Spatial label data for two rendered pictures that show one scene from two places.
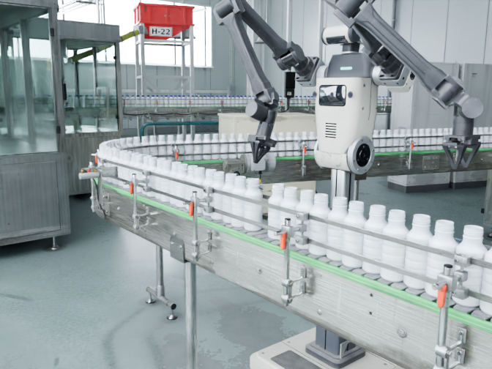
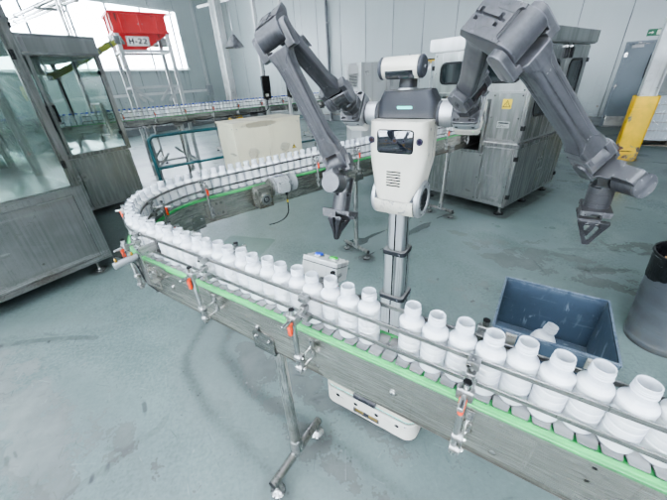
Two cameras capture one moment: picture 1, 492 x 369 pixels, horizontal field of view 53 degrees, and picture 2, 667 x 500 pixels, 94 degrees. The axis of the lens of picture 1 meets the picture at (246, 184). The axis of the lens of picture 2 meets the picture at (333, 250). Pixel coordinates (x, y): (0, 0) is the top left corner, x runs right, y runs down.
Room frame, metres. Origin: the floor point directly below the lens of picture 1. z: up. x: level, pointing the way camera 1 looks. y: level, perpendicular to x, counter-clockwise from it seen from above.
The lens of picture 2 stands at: (0.94, 0.24, 1.64)
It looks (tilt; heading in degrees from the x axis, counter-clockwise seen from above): 29 degrees down; 343
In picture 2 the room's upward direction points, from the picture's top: 3 degrees counter-clockwise
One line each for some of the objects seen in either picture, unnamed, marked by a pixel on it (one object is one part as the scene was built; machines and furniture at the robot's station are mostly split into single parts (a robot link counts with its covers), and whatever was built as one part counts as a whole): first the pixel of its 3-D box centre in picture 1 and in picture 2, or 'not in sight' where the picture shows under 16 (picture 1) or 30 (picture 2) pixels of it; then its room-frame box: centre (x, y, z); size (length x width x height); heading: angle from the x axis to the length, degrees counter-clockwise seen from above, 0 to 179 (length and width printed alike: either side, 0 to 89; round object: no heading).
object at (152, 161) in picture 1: (153, 176); (209, 259); (2.04, 0.39, 1.08); 0.06 x 0.06 x 0.17
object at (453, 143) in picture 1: (457, 153); (590, 226); (1.45, -0.63, 1.26); 0.07 x 0.07 x 0.09; 39
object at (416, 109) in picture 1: (421, 126); (367, 114); (7.43, -2.64, 0.96); 0.82 x 0.50 x 1.91; 111
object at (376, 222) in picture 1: (375, 239); (589, 396); (1.16, -0.32, 1.08); 0.06 x 0.06 x 0.17
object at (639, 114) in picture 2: not in sight; (633, 128); (5.03, -6.96, 0.55); 0.40 x 0.40 x 1.10; 39
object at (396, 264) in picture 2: not in sight; (395, 282); (2.08, -0.42, 0.74); 0.11 x 0.11 x 0.40; 39
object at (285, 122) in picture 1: (266, 161); (264, 158); (6.10, -0.26, 0.59); 1.10 x 0.62 x 1.18; 111
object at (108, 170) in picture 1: (102, 194); (148, 272); (2.27, 0.68, 0.96); 0.23 x 0.10 x 0.27; 129
